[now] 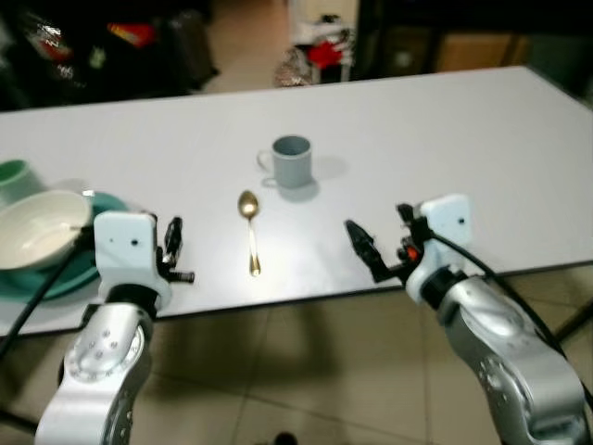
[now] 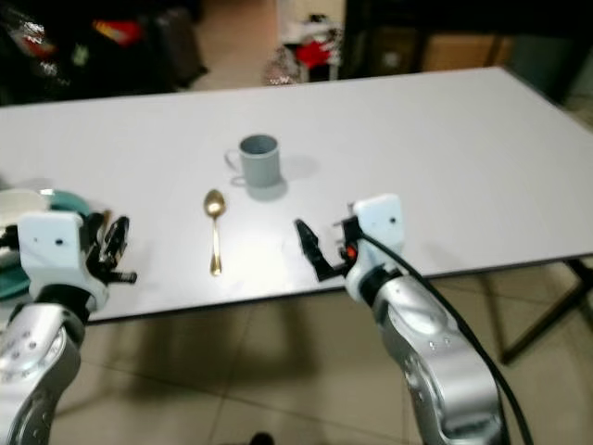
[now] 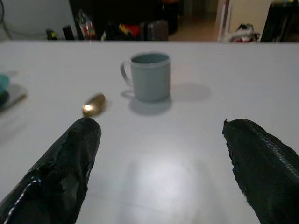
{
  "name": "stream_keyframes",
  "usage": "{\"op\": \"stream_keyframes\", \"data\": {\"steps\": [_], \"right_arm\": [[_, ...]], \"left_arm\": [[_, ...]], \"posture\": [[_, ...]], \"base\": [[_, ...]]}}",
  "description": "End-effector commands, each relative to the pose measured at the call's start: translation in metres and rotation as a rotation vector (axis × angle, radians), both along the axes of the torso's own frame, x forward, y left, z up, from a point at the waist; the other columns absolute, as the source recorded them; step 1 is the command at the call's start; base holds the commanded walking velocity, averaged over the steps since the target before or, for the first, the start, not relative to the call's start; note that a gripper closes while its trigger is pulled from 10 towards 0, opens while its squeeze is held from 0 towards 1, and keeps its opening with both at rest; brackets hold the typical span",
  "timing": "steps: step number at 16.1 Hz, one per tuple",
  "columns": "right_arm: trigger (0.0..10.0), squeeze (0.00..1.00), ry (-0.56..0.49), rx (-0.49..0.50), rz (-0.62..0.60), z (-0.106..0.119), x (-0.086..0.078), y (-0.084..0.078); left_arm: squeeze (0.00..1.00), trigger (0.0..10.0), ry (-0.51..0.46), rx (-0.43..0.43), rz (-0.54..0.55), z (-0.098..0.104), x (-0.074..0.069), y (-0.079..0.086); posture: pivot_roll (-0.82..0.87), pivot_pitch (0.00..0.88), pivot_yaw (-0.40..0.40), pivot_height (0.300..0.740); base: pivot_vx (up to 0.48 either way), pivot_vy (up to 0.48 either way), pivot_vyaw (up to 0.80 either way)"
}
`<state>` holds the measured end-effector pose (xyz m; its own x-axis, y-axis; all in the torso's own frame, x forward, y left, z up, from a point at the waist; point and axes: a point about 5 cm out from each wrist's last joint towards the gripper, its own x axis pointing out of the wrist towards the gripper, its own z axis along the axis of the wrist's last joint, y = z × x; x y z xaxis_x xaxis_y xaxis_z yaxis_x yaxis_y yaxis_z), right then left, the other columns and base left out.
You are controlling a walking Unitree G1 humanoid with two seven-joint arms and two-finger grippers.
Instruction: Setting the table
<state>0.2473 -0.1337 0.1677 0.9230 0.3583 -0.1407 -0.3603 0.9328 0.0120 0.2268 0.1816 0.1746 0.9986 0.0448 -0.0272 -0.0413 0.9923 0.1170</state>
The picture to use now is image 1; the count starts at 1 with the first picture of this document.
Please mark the grey mug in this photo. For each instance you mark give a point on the grey mug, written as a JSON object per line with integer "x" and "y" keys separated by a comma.
{"x": 293, "y": 165}

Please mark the black robot foot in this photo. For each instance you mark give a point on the black robot foot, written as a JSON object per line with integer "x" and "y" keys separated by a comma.
{"x": 285, "y": 438}

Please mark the white bowl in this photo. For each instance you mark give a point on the white bowl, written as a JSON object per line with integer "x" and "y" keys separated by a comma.
{"x": 35, "y": 230}

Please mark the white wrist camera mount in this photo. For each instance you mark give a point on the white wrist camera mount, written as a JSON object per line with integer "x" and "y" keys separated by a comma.
{"x": 125, "y": 243}
{"x": 447, "y": 222}

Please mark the black table leg frame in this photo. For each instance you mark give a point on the black table leg frame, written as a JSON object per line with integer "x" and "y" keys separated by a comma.
{"x": 576, "y": 323}

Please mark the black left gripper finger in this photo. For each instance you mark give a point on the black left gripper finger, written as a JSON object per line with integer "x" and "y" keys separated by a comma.
{"x": 183, "y": 275}
{"x": 173, "y": 236}

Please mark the light green cup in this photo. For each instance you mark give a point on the light green cup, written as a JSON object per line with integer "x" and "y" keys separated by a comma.
{"x": 13, "y": 178}

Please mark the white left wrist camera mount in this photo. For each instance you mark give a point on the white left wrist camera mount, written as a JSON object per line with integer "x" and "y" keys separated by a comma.
{"x": 125, "y": 243}

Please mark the black bag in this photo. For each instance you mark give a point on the black bag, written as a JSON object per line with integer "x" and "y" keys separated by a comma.
{"x": 193, "y": 46}

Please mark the brown cardboard box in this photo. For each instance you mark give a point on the brown cardboard box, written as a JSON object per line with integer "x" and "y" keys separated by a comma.
{"x": 477, "y": 52}

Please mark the red white patterned bag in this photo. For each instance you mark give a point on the red white patterned bag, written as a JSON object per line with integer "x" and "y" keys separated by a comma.
{"x": 324, "y": 54}

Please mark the gold spoon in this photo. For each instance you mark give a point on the gold spoon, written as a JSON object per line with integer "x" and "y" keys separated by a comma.
{"x": 247, "y": 204}

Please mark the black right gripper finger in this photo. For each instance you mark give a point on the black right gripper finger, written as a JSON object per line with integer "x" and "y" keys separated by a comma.
{"x": 364, "y": 246}

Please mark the red packet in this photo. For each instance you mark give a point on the red packet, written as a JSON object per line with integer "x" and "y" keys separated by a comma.
{"x": 132, "y": 33}

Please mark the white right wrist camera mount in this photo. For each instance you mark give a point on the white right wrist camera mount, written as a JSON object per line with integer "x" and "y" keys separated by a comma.
{"x": 447, "y": 222}

